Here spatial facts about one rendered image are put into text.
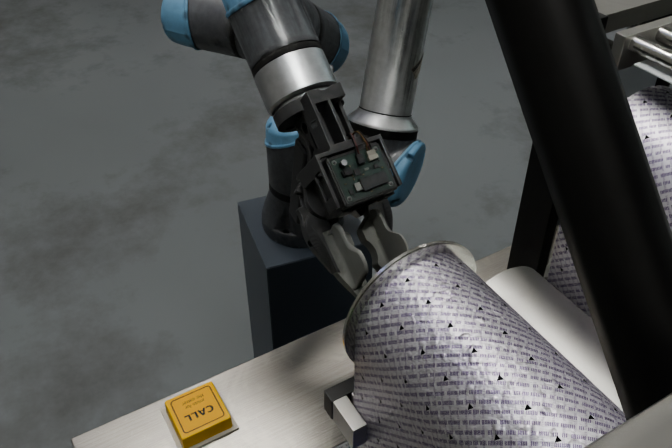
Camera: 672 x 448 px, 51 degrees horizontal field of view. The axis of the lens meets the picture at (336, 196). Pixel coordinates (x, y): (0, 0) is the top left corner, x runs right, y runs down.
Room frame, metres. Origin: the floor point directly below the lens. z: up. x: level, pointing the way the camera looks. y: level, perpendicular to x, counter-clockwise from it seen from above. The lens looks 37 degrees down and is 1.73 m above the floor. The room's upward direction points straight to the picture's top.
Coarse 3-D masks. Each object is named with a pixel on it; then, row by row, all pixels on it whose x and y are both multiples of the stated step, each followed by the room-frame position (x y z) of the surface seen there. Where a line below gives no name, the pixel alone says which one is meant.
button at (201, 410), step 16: (208, 384) 0.61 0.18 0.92; (176, 400) 0.59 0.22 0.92; (192, 400) 0.59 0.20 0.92; (208, 400) 0.59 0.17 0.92; (176, 416) 0.56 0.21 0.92; (192, 416) 0.56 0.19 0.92; (208, 416) 0.56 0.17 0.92; (224, 416) 0.56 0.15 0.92; (176, 432) 0.55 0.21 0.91; (192, 432) 0.54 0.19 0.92; (208, 432) 0.55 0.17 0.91
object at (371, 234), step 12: (372, 216) 0.53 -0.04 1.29; (360, 228) 0.53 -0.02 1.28; (372, 228) 0.53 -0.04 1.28; (384, 228) 0.52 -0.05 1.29; (360, 240) 0.53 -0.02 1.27; (372, 240) 0.52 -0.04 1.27; (384, 240) 0.51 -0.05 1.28; (396, 240) 0.50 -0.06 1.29; (372, 252) 0.52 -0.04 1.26; (384, 252) 0.51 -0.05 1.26; (396, 252) 0.50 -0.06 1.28; (372, 264) 0.51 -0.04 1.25; (384, 264) 0.50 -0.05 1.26
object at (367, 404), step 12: (360, 384) 0.41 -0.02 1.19; (360, 396) 0.41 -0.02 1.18; (372, 396) 0.39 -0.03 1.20; (360, 408) 0.41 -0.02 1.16; (372, 408) 0.39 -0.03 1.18; (384, 408) 0.37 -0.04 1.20; (372, 420) 0.39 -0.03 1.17; (384, 420) 0.37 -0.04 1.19; (372, 432) 0.39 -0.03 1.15; (384, 432) 0.37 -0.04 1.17; (396, 432) 0.36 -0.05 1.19; (372, 444) 0.39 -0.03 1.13; (384, 444) 0.37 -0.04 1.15; (396, 444) 0.36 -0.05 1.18; (408, 444) 0.34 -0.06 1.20
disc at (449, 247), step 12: (408, 252) 0.45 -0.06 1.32; (420, 252) 0.45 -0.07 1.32; (432, 252) 0.46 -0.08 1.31; (444, 252) 0.46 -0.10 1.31; (456, 252) 0.47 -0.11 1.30; (468, 252) 0.48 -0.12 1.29; (396, 264) 0.44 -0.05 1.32; (468, 264) 0.48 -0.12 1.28; (384, 276) 0.43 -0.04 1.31; (372, 288) 0.43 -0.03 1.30; (360, 300) 0.42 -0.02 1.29; (348, 312) 0.42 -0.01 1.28; (360, 312) 0.42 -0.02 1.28; (348, 324) 0.41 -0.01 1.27; (348, 336) 0.41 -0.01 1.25; (348, 348) 0.41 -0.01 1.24
